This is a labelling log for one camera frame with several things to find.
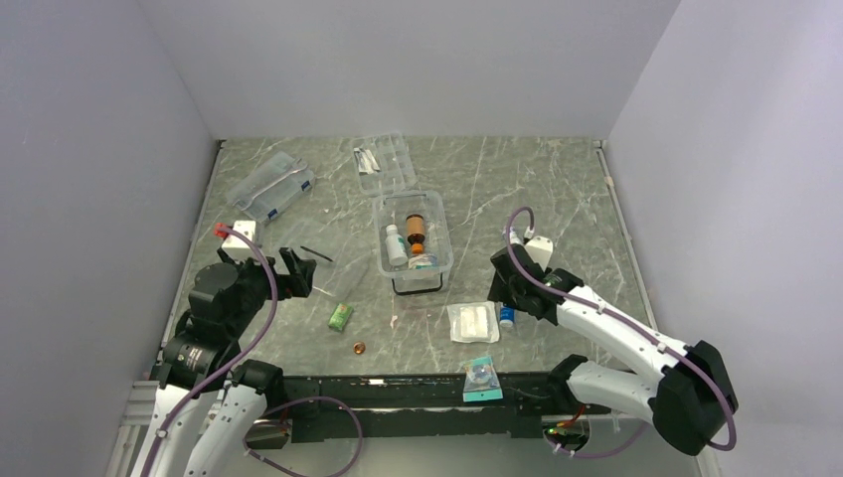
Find black front rail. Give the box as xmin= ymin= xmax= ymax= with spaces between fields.
xmin=263 ymin=372 xmax=589 ymax=443

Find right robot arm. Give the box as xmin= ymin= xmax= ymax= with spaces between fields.
xmin=489 ymin=244 xmax=739 ymax=456

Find amber medicine bottle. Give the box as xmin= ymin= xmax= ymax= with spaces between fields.
xmin=406 ymin=214 xmax=426 ymax=255

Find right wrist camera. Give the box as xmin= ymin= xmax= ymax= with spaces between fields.
xmin=524 ymin=236 xmax=555 ymax=268

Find metal tweezers in tray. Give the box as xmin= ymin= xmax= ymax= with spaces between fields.
xmin=353 ymin=148 xmax=381 ymax=175

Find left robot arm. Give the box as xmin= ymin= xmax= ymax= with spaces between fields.
xmin=132 ymin=247 xmax=317 ymax=476

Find teal packaged item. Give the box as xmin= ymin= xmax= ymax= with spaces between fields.
xmin=461 ymin=356 xmax=503 ymax=402

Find green sachet packet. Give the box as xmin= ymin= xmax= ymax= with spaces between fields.
xmin=328 ymin=303 xmax=354 ymax=333

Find clear box with blue latches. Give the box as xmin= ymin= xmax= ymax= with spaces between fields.
xmin=226 ymin=152 xmax=315 ymax=225

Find white gauze packet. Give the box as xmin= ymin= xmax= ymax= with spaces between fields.
xmin=446 ymin=301 xmax=500 ymax=344

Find white medicine bottle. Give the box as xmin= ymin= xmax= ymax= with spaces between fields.
xmin=385 ymin=225 xmax=409 ymax=267

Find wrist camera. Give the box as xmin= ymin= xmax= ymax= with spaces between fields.
xmin=524 ymin=236 xmax=555 ymax=268
xmin=214 ymin=220 xmax=262 ymax=262

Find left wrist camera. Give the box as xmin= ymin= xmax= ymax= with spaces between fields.
xmin=214 ymin=220 xmax=262 ymax=262

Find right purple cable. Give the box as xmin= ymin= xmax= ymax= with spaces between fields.
xmin=504 ymin=206 xmax=738 ymax=461

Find clear kit lid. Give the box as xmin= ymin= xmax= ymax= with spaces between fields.
xmin=273 ymin=220 xmax=372 ymax=302

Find clear divided organizer tray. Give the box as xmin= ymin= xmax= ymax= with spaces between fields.
xmin=351 ymin=132 xmax=418 ymax=197

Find blue white bandage roll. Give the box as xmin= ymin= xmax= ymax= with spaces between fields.
xmin=499 ymin=305 xmax=516 ymax=329

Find clear medicine kit box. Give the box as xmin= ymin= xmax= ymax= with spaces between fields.
xmin=372 ymin=190 xmax=454 ymax=296

